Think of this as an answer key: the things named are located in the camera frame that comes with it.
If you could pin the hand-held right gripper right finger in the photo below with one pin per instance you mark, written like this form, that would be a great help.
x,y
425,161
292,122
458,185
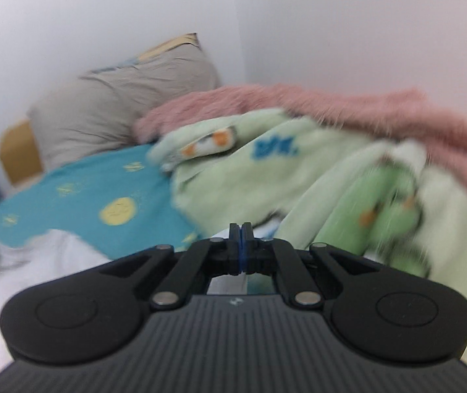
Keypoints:
x,y
247,254

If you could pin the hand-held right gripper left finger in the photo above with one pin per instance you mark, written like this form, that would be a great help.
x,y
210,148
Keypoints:
x,y
235,254

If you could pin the white printed t-shirt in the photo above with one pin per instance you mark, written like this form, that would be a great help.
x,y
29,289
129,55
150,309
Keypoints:
x,y
32,270

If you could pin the green cartoon printed blanket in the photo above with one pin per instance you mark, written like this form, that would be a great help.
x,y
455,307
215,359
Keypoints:
x,y
278,172

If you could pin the pink fluffy blanket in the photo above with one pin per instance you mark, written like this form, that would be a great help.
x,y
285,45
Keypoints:
x,y
299,102

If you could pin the bed with teal smiley sheet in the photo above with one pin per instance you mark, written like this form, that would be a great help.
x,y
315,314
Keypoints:
x,y
86,184

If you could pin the grey pillow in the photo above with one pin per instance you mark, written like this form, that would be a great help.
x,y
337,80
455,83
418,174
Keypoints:
x,y
114,102

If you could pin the yellow and blue pillow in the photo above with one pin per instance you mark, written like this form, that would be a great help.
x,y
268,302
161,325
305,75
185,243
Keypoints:
x,y
176,43

